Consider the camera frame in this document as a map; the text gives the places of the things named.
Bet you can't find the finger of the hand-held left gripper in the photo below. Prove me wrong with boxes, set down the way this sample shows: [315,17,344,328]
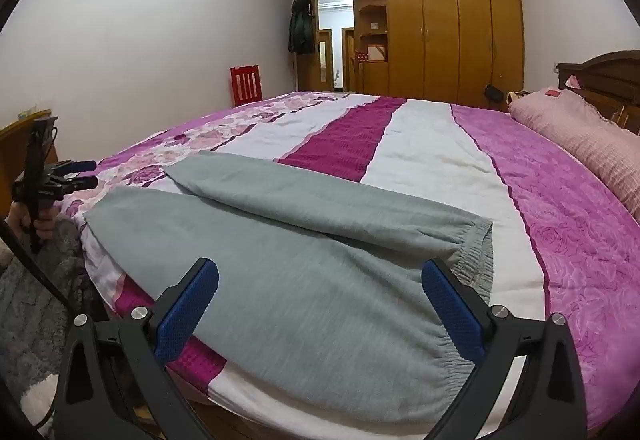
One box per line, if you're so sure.
[51,160,98,174]
[56,175,100,191]

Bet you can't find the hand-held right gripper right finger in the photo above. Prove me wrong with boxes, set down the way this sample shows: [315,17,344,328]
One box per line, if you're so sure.
[421,259,588,440]

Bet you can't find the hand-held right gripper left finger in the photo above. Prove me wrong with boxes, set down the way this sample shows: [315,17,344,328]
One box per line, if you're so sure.
[54,257,221,440]

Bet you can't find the grey pants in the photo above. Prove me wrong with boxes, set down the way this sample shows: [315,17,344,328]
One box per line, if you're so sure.
[82,150,496,426]

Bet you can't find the person's left hand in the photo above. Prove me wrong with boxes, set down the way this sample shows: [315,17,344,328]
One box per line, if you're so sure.
[5,201,54,241]

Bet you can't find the wooden bedside cabinet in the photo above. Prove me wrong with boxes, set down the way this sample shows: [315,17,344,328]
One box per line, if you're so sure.
[0,109,60,221]

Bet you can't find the grey fleece clothing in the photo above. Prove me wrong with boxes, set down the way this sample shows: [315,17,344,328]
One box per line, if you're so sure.
[0,215,101,436]

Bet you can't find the bed with pink-magenta quilt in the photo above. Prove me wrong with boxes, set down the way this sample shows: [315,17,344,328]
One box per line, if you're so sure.
[55,92,640,433]

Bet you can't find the red wooden chair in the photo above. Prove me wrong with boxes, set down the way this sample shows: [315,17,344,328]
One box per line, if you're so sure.
[230,65,263,107]

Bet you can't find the pink pillow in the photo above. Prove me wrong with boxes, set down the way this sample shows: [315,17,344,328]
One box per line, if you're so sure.
[508,89,640,216]

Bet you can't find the dark hanging jacket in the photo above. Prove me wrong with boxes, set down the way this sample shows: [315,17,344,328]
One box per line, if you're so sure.
[288,0,316,55]

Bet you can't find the red box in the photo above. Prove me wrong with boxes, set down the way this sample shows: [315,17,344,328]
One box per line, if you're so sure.
[355,45,388,64]

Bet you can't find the wooden wardrobe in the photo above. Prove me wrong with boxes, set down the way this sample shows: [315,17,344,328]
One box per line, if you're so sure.
[272,0,525,110]

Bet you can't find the dark wooden headboard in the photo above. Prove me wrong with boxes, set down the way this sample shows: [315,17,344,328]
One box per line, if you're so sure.
[556,50,640,136]

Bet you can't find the black cable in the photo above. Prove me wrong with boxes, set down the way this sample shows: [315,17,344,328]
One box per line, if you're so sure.
[0,219,81,321]

